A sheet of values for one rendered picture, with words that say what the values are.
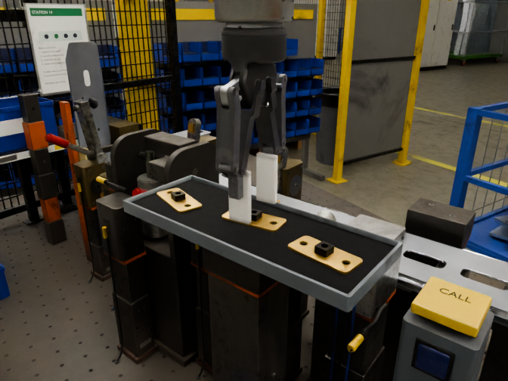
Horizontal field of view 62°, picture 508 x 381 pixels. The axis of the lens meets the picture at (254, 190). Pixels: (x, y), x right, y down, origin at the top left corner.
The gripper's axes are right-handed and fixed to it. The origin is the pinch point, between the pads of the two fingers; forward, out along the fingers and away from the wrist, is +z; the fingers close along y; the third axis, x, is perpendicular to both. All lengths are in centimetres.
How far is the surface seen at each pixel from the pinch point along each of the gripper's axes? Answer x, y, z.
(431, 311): -24.0, -8.2, 4.5
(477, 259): -28.1, 34.0, 20.2
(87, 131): 65, 27, 7
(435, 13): 155, 1228, -25
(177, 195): 12.6, -0.8, 3.1
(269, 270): -7.4, -9.5, 4.6
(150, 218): 12.9, -6.2, 4.6
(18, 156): 99, 27, 19
